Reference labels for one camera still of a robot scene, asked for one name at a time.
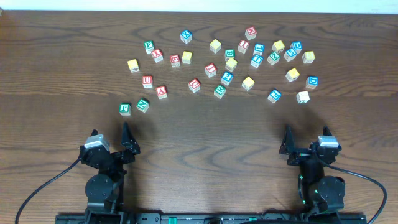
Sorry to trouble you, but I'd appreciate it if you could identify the red A block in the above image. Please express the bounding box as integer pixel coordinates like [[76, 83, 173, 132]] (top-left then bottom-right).
[[155, 85, 167, 99]]

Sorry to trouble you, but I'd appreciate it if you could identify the red i block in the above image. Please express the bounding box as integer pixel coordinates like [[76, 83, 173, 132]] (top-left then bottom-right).
[[205, 63, 217, 78], [238, 40, 249, 54]]

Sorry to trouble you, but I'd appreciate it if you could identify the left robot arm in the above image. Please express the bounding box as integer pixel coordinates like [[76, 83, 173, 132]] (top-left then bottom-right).
[[78, 123, 141, 223]]

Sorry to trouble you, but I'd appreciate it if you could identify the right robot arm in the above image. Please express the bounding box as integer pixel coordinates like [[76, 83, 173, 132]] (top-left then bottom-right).
[[279, 126, 345, 217]]

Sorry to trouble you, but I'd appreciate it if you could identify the green J block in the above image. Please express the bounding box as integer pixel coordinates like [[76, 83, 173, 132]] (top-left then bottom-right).
[[119, 103, 131, 116]]

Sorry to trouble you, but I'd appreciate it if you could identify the green N block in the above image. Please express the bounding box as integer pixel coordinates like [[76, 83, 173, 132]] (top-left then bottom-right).
[[136, 98, 150, 113]]

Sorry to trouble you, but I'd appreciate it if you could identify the plain wood green-sided block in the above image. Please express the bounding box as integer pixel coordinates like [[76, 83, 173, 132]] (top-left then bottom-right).
[[296, 91, 310, 104]]

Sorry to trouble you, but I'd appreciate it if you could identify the blue D block lower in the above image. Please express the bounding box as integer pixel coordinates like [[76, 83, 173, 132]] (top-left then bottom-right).
[[305, 76, 319, 89]]

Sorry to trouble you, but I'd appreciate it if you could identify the blue d block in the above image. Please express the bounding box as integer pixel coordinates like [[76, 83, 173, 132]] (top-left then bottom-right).
[[290, 41, 303, 54], [305, 76, 319, 89]]

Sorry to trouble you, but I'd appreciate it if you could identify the blue P block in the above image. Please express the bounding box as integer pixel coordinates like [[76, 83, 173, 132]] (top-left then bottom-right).
[[267, 89, 282, 103]]

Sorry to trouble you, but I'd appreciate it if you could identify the red U block left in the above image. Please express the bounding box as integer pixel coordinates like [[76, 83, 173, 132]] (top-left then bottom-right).
[[142, 75, 153, 88]]

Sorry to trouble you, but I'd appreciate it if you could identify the red u block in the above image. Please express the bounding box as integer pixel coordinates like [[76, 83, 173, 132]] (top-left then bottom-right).
[[188, 78, 201, 93], [142, 75, 153, 88]]

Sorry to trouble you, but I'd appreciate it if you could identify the yellow block far left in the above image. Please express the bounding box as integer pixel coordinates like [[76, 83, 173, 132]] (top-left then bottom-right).
[[127, 59, 140, 73]]

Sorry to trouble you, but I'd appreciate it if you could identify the yellow 8 block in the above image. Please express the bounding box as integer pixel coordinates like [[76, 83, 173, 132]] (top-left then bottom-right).
[[302, 51, 315, 64]]

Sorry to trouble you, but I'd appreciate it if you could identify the blue S block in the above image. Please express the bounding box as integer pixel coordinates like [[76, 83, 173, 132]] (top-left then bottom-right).
[[284, 48, 297, 62]]

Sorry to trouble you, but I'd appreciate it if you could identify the red U block centre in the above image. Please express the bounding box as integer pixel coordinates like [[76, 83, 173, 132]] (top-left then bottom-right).
[[188, 78, 201, 93]]

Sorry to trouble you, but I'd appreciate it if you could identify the green R block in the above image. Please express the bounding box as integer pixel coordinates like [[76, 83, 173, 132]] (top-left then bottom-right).
[[214, 85, 226, 99]]

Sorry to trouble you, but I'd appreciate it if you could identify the red X block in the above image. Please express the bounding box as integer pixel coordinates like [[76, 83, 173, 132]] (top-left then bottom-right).
[[151, 49, 164, 63]]

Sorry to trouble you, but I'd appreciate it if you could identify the green Z block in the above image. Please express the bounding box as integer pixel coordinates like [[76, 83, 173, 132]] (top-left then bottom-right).
[[267, 52, 280, 65]]

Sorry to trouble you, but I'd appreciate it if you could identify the blue D block upper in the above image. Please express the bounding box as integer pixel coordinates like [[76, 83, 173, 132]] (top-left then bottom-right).
[[290, 41, 303, 54]]

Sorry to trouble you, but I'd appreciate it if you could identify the blue T block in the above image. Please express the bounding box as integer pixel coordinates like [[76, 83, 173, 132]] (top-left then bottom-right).
[[251, 54, 264, 68]]

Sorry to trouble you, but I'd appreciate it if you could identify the blue 2 block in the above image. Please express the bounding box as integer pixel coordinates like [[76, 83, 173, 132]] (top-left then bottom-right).
[[221, 72, 233, 86]]

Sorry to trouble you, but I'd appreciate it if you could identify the green F block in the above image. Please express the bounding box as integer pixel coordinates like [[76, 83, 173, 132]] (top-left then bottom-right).
[[144, 40, 155, 54]]

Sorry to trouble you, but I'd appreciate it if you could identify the yellow block upper right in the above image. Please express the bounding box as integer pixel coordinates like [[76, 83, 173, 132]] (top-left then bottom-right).
[[272, 40, 285, 54]]

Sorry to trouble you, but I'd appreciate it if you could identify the yellow block below B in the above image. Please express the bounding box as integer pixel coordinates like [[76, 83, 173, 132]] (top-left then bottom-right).
[[225, 58, 238, 72]]

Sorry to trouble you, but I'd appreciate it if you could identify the yellow block beside red E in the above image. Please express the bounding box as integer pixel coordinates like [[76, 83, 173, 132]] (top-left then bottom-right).
[[182, 51, 193, 64]]

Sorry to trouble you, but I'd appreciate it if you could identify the blue L block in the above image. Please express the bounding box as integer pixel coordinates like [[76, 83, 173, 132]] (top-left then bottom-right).
[[253, 43, 265, 56]]

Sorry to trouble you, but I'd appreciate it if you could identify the green B block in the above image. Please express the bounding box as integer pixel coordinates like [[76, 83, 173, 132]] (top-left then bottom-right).
[[224, 49, 235, 61]]

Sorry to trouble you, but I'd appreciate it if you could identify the red H block top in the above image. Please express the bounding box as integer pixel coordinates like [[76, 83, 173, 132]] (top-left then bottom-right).
[[245, 26, 257, 40]]

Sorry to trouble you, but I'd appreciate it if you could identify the left black cable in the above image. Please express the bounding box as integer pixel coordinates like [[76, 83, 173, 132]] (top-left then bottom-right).
[[14, 157, 82, 224]]

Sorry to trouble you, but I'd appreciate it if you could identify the black cable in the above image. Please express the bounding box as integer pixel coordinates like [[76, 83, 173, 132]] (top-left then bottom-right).
[[14, 157, 82, 224], [323, 161, 388, 224]]

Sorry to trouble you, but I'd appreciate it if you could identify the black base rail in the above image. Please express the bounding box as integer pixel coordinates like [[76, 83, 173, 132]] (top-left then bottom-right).
[[55, 211, 367, 224]]

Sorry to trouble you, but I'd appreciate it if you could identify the right black cable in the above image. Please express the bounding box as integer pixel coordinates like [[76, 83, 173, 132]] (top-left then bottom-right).
[[323, 161, 388, 224]]

